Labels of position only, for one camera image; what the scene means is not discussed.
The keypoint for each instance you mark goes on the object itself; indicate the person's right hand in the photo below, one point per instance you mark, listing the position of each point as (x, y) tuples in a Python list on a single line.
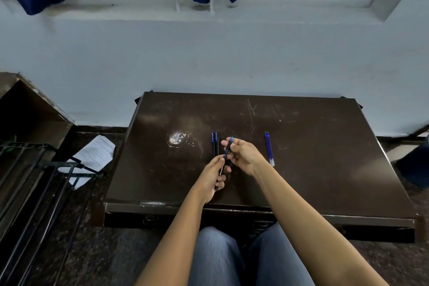
[(248, 158)]

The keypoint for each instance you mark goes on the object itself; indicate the person's left hand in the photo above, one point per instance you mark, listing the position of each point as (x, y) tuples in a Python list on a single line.
[(207, 182)]

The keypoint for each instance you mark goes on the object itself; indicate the person's left thumb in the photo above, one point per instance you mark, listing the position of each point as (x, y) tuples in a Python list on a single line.
[(218, 161)]

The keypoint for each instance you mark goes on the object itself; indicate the person's right thumb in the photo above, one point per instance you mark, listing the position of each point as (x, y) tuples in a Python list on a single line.
[(232, 162)]

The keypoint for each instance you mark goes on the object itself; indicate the black pen barrel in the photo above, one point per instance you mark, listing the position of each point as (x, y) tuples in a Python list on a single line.
[(221, 172)]

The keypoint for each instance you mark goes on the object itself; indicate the person's right forearm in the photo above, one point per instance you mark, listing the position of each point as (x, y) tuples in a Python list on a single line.
[(311, 228)]

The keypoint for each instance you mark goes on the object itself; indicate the person's left forearm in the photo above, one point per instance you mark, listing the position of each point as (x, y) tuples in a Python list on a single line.
[(174, 245)]

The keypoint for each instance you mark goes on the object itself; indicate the black pen with blue clip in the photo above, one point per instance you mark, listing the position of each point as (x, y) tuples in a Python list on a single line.
[(217, 143), (213, 144)]

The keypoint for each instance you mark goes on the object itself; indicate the dark brown metal desk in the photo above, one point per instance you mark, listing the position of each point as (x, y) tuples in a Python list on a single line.
[(318, 161)]

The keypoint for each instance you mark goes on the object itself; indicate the person's blue jeans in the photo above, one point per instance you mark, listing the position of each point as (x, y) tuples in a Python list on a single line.
[(218, 259)]

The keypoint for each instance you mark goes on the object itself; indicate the white printed paper sheets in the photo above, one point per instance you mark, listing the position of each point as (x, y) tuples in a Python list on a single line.
[(94, 155)]

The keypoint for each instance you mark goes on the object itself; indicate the dark blue bag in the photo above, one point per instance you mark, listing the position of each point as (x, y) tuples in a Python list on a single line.
[(415, 165)]

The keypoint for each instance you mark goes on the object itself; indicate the brown wooden cabinet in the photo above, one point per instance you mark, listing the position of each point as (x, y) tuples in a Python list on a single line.
[(30, 111)]

